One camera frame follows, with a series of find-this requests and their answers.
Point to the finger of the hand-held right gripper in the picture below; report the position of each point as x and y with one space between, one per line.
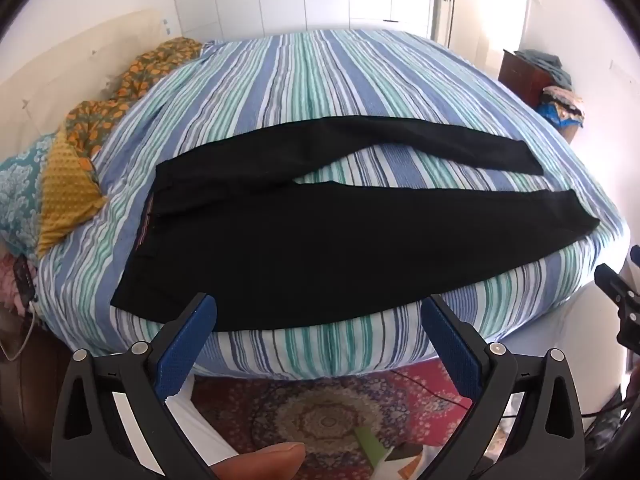
611 285

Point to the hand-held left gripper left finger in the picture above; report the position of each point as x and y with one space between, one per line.
187 345

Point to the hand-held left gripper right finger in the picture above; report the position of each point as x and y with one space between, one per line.
450 345

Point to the black pants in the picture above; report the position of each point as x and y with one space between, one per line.
250 260

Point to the person's left hand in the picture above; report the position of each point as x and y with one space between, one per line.
260 462

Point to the green paper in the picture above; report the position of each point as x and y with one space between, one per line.
372 445

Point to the white orange paper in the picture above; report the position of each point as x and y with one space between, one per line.
400 467

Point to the red patterned rug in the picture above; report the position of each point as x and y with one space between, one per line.
310 410

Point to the colourful clothes pile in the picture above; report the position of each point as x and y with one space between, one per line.
562 105

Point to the pink cloth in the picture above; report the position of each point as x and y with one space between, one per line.
10 285

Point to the yellow dotted pillow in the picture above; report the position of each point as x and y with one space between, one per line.
65 195

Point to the dark wooden cabinet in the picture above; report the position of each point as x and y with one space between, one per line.
522 82

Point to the teal patterned pillow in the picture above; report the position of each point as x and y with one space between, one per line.
20 190

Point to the grey blue clothes pile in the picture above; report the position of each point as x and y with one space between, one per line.
550 65

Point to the orange floral blanket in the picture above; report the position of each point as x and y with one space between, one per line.
145 75

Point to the striped blue green bed cover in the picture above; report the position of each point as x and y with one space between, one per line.
300 85

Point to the white door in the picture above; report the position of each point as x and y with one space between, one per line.
480 5

